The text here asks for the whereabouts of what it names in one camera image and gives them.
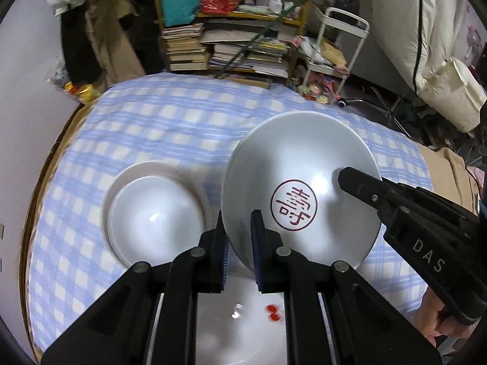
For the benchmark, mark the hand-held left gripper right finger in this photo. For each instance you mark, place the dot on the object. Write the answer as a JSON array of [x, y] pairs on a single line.
[[258, 254]]

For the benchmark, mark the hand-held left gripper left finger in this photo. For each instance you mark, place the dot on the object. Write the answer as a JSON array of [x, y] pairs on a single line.
[[220, 254]]

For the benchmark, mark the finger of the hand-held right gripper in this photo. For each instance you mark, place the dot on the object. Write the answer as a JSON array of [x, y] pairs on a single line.
[[361, 186]]

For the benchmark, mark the small red patterned bowl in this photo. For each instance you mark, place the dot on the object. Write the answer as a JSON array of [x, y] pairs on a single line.
[[304, 152]]

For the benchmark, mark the white cherry plate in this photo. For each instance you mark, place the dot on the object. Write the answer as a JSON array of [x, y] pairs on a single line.
[[236, 334]]

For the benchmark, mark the plain white bowl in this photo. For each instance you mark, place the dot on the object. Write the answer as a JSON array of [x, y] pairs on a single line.
[[125, 171]]

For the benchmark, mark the person's right hand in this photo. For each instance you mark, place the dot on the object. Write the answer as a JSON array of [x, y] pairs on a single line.
[[432, 319]]

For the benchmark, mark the tan cloth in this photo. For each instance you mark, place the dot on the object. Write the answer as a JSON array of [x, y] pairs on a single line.
[[445, 175]]

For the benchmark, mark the blue checked tablecloth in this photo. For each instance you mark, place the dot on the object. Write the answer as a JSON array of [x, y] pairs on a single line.
[[152, 121]]

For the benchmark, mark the white metal cart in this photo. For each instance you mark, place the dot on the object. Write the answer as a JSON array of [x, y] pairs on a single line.
[[361, 32]]

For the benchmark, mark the stack of magazines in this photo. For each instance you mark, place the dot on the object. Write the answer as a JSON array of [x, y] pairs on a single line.
[[258, 57]]

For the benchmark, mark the white down jacket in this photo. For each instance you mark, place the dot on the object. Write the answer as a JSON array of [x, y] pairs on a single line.
[[437, 26]]

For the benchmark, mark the green rod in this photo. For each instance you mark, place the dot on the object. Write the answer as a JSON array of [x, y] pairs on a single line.
[[266, 32]]

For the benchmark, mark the yellow wooden bookshelf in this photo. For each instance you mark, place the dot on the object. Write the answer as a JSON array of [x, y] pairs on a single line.
[[243, 17]]

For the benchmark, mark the stack of old books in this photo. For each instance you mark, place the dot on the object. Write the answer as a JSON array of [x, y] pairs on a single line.
[[184, 47]]

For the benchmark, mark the yellow snack packet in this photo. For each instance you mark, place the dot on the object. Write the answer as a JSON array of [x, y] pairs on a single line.
[[85, 93]]

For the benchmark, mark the tan hanging coat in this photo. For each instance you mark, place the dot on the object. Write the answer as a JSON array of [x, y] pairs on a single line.
[[114, 38]]

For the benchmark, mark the black hanging garment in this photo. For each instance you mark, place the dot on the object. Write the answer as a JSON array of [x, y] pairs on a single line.
[[81, 49]]

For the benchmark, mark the teal bag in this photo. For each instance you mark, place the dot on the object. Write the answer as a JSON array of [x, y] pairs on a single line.
[[179, 0]]

